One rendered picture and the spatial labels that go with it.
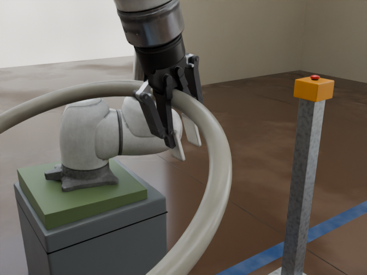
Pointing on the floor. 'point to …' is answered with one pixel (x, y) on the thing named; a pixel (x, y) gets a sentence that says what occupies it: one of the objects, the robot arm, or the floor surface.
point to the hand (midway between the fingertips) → (183, 137)
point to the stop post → (303, 170)
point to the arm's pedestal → (98, 238)
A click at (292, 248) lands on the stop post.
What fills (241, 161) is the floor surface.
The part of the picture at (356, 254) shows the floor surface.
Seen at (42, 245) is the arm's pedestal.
